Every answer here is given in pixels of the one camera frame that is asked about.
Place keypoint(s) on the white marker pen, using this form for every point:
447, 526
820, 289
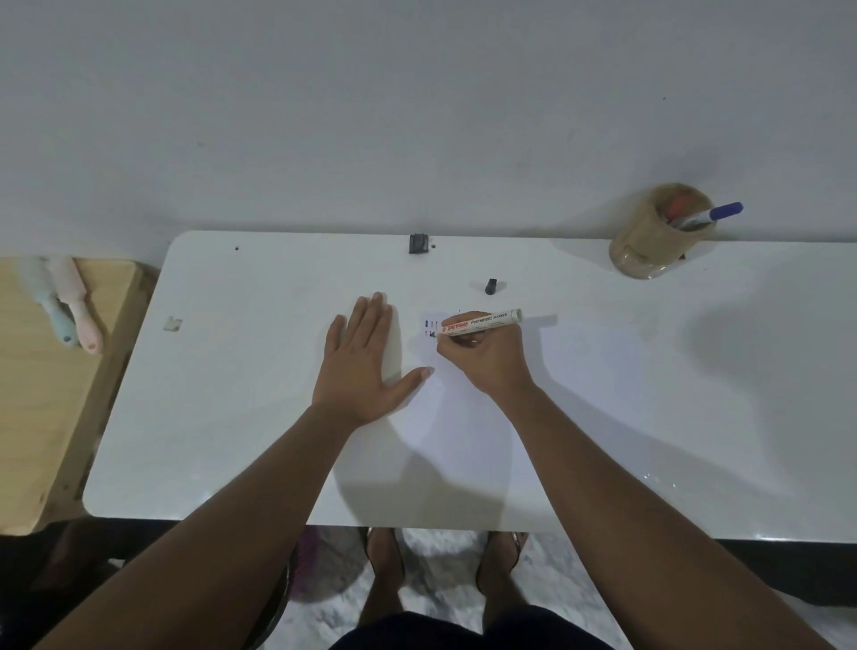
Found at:
479, 323

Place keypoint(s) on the person's right foot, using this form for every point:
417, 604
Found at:
501, 566

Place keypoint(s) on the person's left thumb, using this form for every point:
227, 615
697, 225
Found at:
410, 383

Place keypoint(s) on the white paper sheet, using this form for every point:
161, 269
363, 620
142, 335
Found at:
468, 415

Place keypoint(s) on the person's left little finger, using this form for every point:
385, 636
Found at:
334, 335

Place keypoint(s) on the person's left foot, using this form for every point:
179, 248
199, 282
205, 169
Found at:
385, 569

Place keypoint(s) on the small white paper scrap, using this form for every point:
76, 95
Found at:
173, 324

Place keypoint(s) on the person's left middle finger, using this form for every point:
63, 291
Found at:
370, 320

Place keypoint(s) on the blue capped white pen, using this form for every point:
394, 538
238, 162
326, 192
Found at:
710, 215

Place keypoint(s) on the light wooden side table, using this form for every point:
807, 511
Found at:
47, 395

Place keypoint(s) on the person's left forearm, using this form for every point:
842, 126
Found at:
227, 536

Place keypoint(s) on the black marker cap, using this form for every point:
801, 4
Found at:
493, 286

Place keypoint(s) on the black binder clip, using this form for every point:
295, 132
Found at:
418, 243

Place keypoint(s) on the person's foot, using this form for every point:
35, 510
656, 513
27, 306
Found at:
385, 569
501, 566

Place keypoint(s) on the person's right hand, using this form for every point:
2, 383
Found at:
492, 361

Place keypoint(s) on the person's left hand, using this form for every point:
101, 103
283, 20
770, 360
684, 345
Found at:
358, 368

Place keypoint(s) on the dark shorts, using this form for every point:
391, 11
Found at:
468, 629

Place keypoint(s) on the person's right fingers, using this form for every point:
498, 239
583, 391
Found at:
468, 338

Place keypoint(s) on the light blue brush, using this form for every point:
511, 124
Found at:
43, 294

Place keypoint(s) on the beige pen holder cup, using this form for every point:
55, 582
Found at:
653, 244

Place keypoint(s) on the orange pen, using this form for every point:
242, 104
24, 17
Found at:
679, 205

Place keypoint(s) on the pink brush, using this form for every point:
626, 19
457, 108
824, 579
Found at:
77, 305

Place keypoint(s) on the person's right forearm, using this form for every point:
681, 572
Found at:
636, 529

